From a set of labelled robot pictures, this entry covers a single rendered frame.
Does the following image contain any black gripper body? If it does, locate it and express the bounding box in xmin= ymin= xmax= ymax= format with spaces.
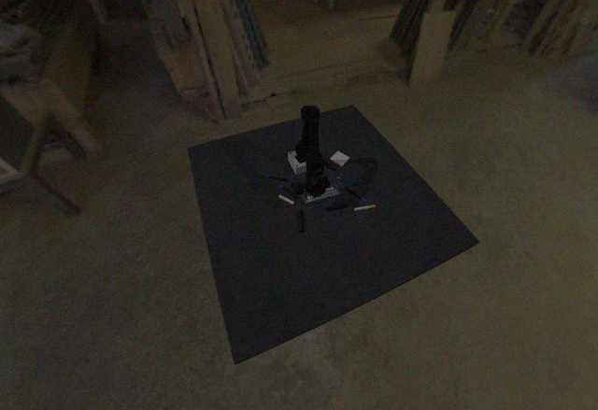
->
xmin=293 ymin=177 xmax=330 ymax=195

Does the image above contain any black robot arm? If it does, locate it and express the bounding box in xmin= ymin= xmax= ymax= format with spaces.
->
xmin=295 ymin=106 xmax=326 ymax=198

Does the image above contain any keyboard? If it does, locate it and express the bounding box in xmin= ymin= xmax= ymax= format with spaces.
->
xmin=302 ymin=184 xmax=341 ymax=205

